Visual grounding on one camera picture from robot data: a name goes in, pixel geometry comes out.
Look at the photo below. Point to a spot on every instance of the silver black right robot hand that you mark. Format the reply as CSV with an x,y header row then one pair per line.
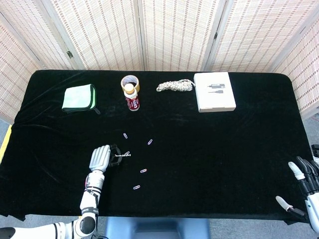
x,y
312,199

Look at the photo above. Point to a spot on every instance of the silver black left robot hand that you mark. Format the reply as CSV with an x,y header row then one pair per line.
x,y
99,159

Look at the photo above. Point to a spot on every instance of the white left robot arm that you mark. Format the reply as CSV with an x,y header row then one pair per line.
x,y
89,199

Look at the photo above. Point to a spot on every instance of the paperclip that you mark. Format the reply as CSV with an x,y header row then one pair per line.
x,y
136,187
143,170
150,142
127,153
126,136

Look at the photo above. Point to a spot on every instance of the paperclip bottom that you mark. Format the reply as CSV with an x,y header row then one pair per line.
x,y
136,187

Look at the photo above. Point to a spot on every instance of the folded light green cloth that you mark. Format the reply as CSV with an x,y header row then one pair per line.
x,y
77,97

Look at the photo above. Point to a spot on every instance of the red label drink bottle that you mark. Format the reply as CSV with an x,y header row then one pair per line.
x,y
132,102

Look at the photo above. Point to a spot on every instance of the beige tape roll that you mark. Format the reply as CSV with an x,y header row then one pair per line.
x,y
123,82

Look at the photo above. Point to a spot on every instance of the blue robot torso base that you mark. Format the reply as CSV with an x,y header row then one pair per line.
x,y
154,227

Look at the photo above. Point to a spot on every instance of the yellow floor tape strip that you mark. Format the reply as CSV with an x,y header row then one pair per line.
x,y
5,142

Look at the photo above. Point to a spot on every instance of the black velvet table cloth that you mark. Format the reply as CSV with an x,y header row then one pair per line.
x,y
199,154

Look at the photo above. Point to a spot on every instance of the woven bamboo screen panel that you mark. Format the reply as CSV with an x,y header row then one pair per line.
x,y
12,87
256,35
179,35
32,27
304,74
104,35

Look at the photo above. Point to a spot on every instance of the white cardboard product box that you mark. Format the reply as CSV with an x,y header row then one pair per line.
x,y
215,95

